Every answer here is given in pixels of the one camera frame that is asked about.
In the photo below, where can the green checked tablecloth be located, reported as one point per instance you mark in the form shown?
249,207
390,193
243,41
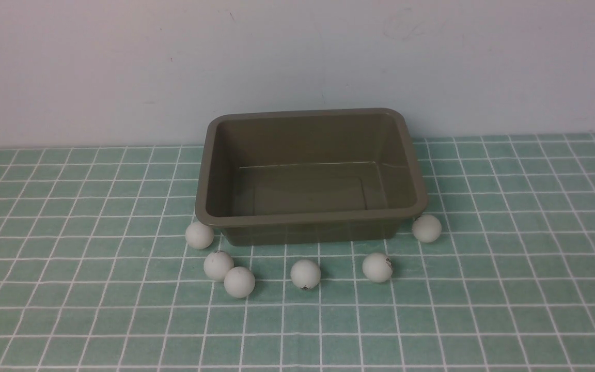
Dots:
95,273

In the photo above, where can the white ping-pong ball printed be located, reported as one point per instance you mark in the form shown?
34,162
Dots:
377,267

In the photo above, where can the olive green plastic bin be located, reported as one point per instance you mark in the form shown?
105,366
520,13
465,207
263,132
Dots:
309,176

